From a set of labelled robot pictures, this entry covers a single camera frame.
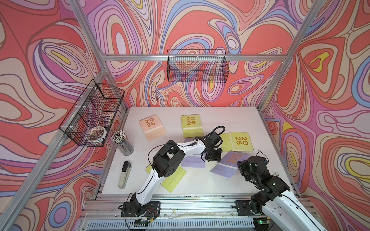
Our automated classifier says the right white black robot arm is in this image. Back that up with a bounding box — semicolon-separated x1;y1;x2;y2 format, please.
234;156;326;231

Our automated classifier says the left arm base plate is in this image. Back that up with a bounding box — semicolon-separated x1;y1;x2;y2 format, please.
118;201;161;218

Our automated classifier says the grey black stapler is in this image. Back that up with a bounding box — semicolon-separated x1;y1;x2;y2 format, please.
118;161;132;189

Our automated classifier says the pink 2026 calendar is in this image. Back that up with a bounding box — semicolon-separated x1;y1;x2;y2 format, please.
139;114;167;141

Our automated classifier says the aluminium front rail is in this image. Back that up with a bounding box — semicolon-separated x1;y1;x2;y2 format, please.
75;194;321;231

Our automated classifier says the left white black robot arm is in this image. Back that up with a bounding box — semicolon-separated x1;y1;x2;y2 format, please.
130;126;225;207

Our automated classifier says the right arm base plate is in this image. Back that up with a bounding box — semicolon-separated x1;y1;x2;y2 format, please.
231;200;260;216

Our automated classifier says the purple calendar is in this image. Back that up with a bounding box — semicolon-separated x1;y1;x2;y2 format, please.
211;151;250;179
181;138;206;168

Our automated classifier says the black wire basket left wall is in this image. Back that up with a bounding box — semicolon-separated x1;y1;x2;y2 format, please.
59;80;125;147

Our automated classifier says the green calendar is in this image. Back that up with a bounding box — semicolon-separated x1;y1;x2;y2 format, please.
221;132;254;152
161;167;187;192
181;114;204;138

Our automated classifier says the black wire basket wall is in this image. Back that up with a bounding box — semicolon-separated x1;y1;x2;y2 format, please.
59;80;125;147
167;48;229;83

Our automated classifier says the black wire basket back wall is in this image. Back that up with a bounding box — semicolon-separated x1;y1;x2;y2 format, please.
167;48;229;83

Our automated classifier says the tape roll in basket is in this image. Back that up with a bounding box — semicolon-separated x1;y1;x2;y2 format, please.
86;126;107;144

